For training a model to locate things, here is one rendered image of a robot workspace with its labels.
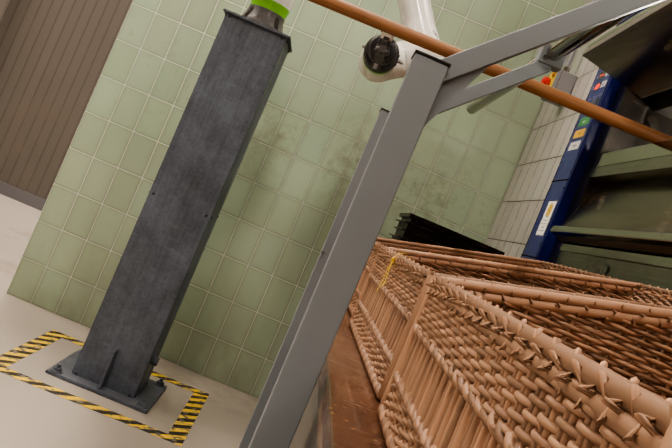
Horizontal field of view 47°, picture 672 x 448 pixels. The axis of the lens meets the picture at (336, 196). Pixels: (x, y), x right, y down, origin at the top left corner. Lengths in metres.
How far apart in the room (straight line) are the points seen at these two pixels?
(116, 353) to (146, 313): 0.15
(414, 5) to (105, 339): 1.33
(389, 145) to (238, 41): 1.59
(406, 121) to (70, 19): 5.03
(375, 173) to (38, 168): 4.95
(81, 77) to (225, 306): 3.03
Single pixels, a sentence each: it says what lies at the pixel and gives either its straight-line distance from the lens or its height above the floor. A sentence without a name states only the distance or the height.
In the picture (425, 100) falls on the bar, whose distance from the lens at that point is 0.86.
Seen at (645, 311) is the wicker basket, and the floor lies 0.78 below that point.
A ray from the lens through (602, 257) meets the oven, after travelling 1.85.
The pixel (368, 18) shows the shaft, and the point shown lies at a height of 1.18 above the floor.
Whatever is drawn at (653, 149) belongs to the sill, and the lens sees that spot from 1.86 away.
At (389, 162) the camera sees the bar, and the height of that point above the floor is 0.83.
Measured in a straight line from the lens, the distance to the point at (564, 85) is 2.76.
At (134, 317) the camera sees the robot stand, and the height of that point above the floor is 0.23.
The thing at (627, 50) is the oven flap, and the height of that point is 1.39.
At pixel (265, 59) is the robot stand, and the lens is 2.39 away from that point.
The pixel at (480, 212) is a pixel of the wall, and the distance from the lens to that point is 3.01.
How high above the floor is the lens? 0.75
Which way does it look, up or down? 1 degrees up
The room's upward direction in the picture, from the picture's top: 23 degrees clockwise
